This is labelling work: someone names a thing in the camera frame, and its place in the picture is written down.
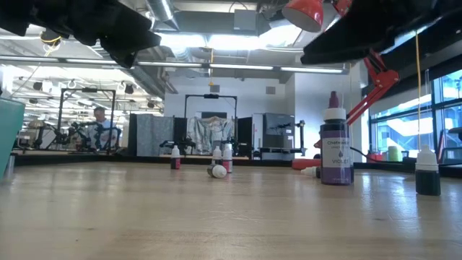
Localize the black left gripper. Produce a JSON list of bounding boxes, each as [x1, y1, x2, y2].
[[0, 0, 162, 69]]

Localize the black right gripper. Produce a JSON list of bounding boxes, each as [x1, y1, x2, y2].
[[301, 0, 462, 66]]

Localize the small red dropper bottle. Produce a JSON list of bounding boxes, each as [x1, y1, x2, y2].
[[170, 144, 182, 170]]

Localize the small dark green dropper bottle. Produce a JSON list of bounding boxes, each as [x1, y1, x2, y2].
[[414, 144, 442, 197]]

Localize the small pink dropper bottle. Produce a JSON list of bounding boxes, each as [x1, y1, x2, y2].
[[222, 143, 234, 174]]

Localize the large violet food coloring bottle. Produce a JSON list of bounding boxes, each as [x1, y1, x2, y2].
[[320, 91, 352, 186]]

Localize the red desk lamp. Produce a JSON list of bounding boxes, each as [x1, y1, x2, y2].
[[281, 0, 401, 172]]

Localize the black ceiling-mounted device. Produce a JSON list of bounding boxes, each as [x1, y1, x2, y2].
[[40, 30, 64, 47]]

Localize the person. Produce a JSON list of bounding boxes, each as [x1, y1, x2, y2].
[[86, 106, 120, 151]]

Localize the long overhead light bar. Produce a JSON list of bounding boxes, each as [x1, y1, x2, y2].
[[0, 53, 350, 76]]

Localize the grey partition panel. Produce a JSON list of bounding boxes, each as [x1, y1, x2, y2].
[[128, 113, 175, 157]]

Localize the grey ceiling box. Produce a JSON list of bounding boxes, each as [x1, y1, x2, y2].
[[233, 9, 258, 32]]

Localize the grey metal cabinet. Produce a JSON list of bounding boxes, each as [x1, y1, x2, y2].
[[262, 112, 297, 161]]

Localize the pale green cylinder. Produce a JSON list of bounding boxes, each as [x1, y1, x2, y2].
[[386, 145, 402, 163]]

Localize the grey draped cloth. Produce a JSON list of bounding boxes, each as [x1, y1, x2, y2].
[[186, 115, 236, 155]]

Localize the teal translucent plastic bin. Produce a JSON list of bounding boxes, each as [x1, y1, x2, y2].
[[0, 97, 26, 180]]

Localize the silver ventilation duct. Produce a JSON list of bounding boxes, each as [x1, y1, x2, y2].
[[34, 32, 167, 99]]

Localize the black gantry frame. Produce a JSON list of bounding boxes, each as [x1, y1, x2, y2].
[[184, 93, 238, 152], [56, 87, 117, 145]]

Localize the black lamp cord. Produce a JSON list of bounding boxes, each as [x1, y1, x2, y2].
[[352, 145, 375, 163]]

